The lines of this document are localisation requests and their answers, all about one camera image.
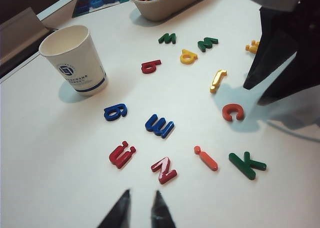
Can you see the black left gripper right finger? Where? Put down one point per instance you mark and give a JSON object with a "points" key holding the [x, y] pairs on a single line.
{"points": [[161, 213]]}

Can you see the green letter m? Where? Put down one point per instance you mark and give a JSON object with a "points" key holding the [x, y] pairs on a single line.
{"points": [[167, 38]]}

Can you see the brown fabric desk partition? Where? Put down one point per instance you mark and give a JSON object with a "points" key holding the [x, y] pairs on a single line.
{"points": [[30, 0]]}

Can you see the red letter n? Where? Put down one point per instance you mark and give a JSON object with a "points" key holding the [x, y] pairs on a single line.
{"points": [[121, 155]]}

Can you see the yellow letter a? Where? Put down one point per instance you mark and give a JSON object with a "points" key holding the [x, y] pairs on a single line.
{"points": [[188, 58]]}

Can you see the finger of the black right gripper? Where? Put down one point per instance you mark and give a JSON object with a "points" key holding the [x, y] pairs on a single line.
{"points": [[295, 80], [270, 45]]}

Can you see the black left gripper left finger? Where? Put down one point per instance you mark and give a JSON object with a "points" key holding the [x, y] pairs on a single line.
{"points": [[117, 213]]}

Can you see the orange letter i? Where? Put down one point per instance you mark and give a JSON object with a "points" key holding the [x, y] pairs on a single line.
{"points": [[206, 161]]}

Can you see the yellow letter j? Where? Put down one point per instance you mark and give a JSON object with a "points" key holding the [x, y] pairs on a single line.
{"points": [[218, 80]]}

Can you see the orange letter c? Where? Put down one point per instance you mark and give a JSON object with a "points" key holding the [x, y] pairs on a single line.
{"points": [[226, 112]]}

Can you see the beige paper pulp tray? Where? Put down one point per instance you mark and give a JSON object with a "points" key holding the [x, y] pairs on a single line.
{"points": [[170, 7]]}

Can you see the red letter b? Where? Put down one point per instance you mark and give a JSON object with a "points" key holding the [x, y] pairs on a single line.
{"points": [[150, 66]]}

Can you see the green letter w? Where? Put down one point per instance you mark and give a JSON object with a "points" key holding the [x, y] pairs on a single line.
{"points": [[207, 44]]}

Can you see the red letter z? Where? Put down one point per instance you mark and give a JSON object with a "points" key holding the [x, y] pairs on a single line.
{"points": [[163, 170]]}

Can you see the yellow letter f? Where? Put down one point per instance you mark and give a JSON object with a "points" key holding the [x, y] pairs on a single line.
{"points": [[252, 47]]}

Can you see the blue letter m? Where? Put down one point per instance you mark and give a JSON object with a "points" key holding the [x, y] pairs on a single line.
{"points": [[159, 126]]}

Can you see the blue letter g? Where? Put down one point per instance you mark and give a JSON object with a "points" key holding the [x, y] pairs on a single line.
{"points": [[115, 112]]}

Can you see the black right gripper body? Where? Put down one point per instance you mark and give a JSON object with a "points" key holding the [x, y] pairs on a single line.
{"points": [[310, 12]]}

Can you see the green letter k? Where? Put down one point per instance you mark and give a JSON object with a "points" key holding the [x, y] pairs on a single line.
{"points": [[246, 166]]}

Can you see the teal letter puzzle board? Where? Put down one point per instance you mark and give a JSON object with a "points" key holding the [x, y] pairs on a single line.
{"points": [[100, 0]]}

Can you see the white paper cup blue logo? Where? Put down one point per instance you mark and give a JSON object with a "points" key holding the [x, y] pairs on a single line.
{"points": [[75, 62]]}

